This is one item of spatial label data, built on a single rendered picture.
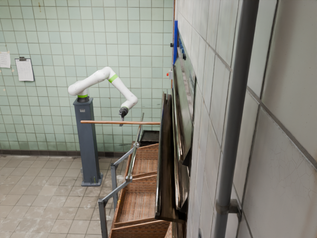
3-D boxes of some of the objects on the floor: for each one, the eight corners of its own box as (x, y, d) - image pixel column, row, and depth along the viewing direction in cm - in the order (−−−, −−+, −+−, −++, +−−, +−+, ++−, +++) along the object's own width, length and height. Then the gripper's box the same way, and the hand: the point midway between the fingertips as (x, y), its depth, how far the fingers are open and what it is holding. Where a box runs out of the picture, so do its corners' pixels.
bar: (145, 194, 350) (145, 112, 301) (135, 291, 234) (130, 182, 186) (122, 193, 351) (117, 111, 302) (100, 290, 235) (86, 182, 187)
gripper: (126, 101, 292) (123, 109, 273) (127, 122, 303) (124, 131, 283) (119, 101, 293) (116, 109, 273) (120, 122, 303) (117, 131, 283)
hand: (120, 119), depth 279 cm, fingers open, 13 cm apart
